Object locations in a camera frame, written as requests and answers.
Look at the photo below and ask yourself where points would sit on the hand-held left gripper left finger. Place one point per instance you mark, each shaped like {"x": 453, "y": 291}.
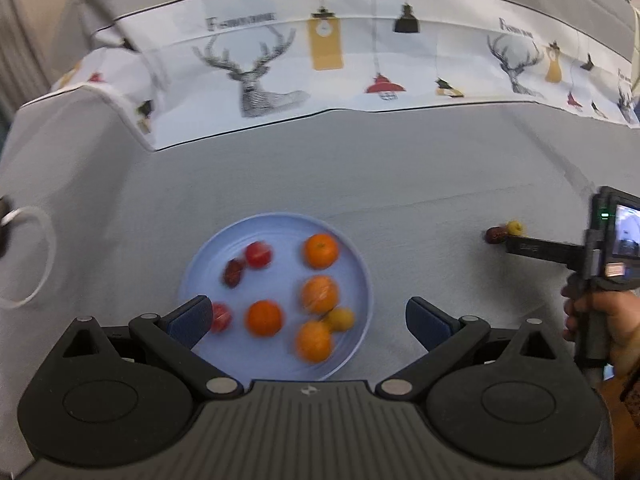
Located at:
{"x": 189, "y": 320}

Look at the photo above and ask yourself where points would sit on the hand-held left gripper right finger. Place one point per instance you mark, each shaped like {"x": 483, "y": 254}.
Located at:
{"x": 429, "y": 320}

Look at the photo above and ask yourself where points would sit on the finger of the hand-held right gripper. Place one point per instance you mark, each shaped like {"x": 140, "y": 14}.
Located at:
{"x": 540, "y": 249}

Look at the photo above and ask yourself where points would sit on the yellow-green jujube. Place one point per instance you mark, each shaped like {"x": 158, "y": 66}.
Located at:
{"x": 341, "y": 320}
{"x": 515, "y": 227}

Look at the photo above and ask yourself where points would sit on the red date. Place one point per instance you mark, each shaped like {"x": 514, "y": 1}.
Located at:
{"x": 233, "y": 273}
{"x": 494, "y": 235}

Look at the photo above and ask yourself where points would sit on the blue plate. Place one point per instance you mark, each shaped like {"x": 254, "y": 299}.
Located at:
{"x": 285, "y": 280}

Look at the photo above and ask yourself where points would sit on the person's right forearm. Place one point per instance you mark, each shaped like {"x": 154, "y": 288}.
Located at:
{"x": 626, "y": 435}

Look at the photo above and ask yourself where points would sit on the person's right hand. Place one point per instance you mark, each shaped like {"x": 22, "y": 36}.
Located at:
{"x": 622, "y": 325}

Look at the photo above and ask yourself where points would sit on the plastic-wrapped orange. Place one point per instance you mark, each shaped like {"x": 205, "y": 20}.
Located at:
{"x": 319, "y": 294}

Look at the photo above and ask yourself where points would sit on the grey deer print bedsheet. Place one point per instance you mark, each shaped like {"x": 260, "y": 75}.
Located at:
{"x": 400, "y": 170}

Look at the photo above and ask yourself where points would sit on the grey fleece cloth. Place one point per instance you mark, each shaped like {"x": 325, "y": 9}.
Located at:
{"x": 606, "y": 440}

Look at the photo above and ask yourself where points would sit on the beige curtain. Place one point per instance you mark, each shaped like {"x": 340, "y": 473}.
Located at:
{"x": 20, "y": 35}

